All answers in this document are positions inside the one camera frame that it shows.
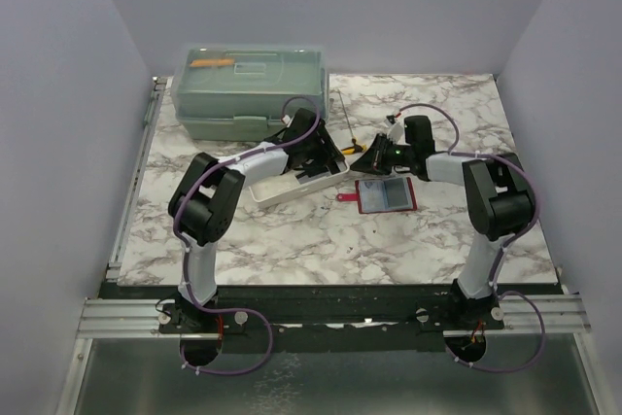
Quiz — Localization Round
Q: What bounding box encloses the white rectangular plastic tray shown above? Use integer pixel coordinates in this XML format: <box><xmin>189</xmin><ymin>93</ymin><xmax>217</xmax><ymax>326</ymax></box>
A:
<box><xmin>249</xmin><ymin>160</ymin><xmax>350</xmax><ymax>209</ymax></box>

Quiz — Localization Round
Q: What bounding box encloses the yellow black T-handle hex key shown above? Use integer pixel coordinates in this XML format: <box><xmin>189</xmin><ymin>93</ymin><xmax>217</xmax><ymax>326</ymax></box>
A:
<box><xmin>337</xmin><ymin>89</ymin><xmax>366</xmax><ymax>156</ymax></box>

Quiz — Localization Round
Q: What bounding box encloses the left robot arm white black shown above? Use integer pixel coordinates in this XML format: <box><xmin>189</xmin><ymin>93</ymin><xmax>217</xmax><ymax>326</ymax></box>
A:
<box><xmin>168</xmin><ymin>108</ymin><xmax>346</xmax><ymax>332</ymax></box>

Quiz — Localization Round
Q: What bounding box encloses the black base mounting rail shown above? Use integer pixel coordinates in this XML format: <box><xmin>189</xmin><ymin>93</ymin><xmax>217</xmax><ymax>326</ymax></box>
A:
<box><xmin>99</xmin><ymin>283</ymin><xmax>503</xmax><ymax>354</ymax></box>

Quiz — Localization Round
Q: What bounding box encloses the silver diamond VIP card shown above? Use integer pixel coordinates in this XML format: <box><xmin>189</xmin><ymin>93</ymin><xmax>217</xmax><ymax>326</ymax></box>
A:
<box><xmin>358</xmin><ymin>180</ymin><xmax>385</xmax><ymax>213</ymax></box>

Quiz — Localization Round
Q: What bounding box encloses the red leather card holder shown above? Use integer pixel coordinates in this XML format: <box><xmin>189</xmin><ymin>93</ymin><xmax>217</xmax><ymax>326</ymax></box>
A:
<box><xmin>336</xmin><ymin>177</ymin><xmax>418</xmax><ymax>214</ymax></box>

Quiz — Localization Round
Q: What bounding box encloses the green plastic toolbox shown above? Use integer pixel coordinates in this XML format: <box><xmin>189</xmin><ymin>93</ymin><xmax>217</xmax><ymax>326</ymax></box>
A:
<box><xmin>171</xmin><ymin>45</ymin><xmax>329</xmax><ymax>142</ymax></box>

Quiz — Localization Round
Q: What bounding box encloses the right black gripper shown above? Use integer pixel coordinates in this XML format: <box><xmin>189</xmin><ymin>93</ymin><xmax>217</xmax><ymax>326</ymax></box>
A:
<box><xmin>350</xmin><ymin>134</ymin><xmax>415</xmax><ymax>177</ymax></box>

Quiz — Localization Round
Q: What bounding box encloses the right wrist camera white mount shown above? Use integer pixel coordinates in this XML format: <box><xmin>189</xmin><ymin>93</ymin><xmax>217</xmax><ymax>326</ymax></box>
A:
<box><xmin>385</xmin><ymin>115</ymin><xmax>404</xmax><ymax>144</ymax></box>

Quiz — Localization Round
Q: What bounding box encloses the orange tool inside toolbox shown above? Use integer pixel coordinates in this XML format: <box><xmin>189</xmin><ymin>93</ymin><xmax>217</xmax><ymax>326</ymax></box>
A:
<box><xmin>189</xmin><ymin>57</ymin><xmax>235</xmax><ymax>68</ymax></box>

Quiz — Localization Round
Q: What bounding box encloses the credit card with magnetic stripe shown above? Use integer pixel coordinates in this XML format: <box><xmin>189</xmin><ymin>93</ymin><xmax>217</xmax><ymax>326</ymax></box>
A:
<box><xmin>384</xmin><ymin>178</ymin><xmax>412</xmax><ymax>210</ymax></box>

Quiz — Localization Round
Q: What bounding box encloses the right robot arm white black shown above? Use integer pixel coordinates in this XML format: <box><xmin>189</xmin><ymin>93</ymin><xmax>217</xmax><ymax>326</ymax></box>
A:
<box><xmin>351</xmin><ymin>115</ymin><xmax>538</xmax><ymax>329</ymax></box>

